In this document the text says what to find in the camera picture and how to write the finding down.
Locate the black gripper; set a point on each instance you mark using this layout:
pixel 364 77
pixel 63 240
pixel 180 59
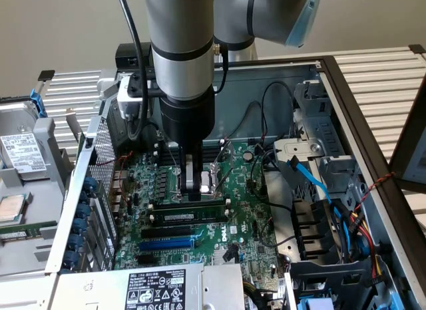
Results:
pixel 186 120

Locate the green RAM stick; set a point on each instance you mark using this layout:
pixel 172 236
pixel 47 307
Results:
pixel 179 216
pixel 20 233

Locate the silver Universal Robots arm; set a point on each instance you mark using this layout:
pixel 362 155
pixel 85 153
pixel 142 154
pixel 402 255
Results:
pixel 179 24

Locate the RAM slot white latches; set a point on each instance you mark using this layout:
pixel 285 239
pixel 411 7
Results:
pixel 207 146
pixel 207 155
pixel 228 202
pixel 191 223

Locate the RAM slot black latches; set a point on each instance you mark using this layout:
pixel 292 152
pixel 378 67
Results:
pixel 213 203
pixel 207 150
pixel 207 159

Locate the round coin cell battery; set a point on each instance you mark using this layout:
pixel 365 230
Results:
pixel 247 155

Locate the metal CPU socket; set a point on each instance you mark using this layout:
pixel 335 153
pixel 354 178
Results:
pixel 208 187

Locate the black box device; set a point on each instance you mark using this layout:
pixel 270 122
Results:
pixel 128 54

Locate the green Dell motherboard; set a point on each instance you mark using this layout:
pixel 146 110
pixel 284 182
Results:
pixel 239 197

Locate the open grey PC case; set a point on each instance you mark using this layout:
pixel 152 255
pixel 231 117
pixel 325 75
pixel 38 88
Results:
pixel 273 74

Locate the long black expansion slot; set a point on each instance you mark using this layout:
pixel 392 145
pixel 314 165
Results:
pixel 166 231

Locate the blue expansion slot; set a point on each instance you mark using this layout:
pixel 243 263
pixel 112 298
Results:
pixel 166 245

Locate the small silver chipset heatsink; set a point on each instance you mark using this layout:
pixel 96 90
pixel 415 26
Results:
pixel 219 256

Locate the short black expansion slot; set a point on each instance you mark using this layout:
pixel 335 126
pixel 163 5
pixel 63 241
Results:
pixel 148 260

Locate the perforated metal disk bay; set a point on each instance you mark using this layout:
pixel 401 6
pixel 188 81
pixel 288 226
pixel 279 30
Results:
pixel 333 130

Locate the black table end cap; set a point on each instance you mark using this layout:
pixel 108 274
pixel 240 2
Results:
pixel 46 75
pixel 417 49

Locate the blue plastic disk caddy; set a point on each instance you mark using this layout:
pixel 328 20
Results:
pixel 36 100

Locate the grey parts rack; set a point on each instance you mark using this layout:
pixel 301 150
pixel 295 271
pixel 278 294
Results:
pixel 46 197

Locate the silver hard disk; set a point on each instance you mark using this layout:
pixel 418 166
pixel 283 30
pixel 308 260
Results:
pixel 23 150

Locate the silver power supply unit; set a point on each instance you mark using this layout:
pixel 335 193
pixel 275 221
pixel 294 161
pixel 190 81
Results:
pixel 100 290

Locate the silver CPU chip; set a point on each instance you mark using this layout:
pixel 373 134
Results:
pixel 11 208

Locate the dark framed leaning panel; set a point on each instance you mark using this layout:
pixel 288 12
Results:
pixel 404 150

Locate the silver socket cover frame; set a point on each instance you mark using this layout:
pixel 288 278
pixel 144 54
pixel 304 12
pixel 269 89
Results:
pixel 226 150

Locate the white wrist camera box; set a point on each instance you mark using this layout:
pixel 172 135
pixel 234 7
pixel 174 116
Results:
pixel 128 103

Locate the silver disk bay bracket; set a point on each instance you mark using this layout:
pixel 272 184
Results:
pixel 299 147

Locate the black plastic fan duct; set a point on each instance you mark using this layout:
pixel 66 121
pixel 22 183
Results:
pixel 313 223

